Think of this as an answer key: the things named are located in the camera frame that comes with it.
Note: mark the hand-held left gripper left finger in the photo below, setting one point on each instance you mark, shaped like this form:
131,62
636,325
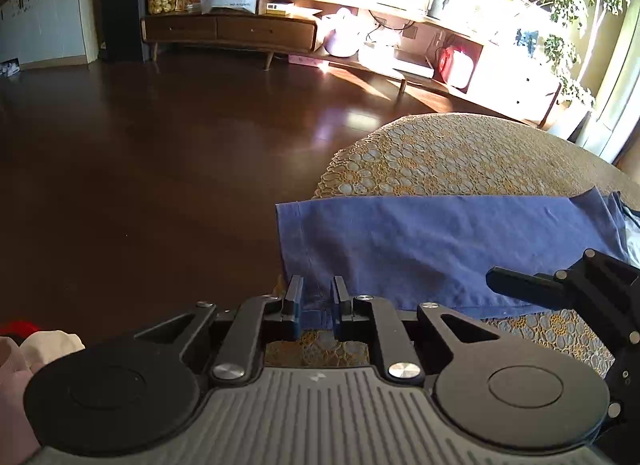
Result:
296,307

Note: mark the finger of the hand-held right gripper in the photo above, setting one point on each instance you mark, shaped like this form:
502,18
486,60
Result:
520,285

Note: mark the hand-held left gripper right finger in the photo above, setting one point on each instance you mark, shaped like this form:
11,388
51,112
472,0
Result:
340,307

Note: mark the white purple raglan shirt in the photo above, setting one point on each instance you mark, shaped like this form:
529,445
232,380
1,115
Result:
425,245

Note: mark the yellow floral lace tablecloth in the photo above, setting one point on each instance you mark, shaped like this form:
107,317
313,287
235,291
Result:
450,155

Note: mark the white planter pot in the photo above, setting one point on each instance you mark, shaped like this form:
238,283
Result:
567,122

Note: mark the light wooden media console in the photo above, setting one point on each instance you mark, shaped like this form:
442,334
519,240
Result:
500,90

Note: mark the white standing air conditioner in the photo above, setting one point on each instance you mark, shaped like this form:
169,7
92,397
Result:
620,110

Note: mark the red and white bag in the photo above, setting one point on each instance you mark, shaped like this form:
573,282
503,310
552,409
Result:
457,67

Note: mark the flat grey set-top box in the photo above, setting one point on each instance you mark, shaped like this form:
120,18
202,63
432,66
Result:
412,67

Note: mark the small glass tank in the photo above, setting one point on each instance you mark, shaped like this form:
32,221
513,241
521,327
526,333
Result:
527,40

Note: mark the pink box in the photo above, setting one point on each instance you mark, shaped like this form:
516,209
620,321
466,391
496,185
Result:
304,61

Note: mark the cream garment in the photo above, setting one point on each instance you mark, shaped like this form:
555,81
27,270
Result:
50,347

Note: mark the purple jug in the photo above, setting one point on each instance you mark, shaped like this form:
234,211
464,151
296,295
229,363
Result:
342,37

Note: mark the red garment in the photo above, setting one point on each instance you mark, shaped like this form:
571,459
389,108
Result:
20,327

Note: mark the dark wooden sideboard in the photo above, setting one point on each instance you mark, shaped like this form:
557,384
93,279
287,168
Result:
240,32

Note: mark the grey electric kettle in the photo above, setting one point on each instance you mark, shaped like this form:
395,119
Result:
439,2

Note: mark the pink garment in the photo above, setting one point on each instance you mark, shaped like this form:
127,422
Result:
15,395

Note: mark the white flat box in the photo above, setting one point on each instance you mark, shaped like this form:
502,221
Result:
275,6

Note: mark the black refrigerator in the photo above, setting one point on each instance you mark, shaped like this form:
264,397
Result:
120,5

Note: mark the white sneakers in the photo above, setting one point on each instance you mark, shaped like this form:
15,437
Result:
10,67

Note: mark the white wall cabinets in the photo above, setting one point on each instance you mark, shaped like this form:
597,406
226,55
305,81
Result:
45,20

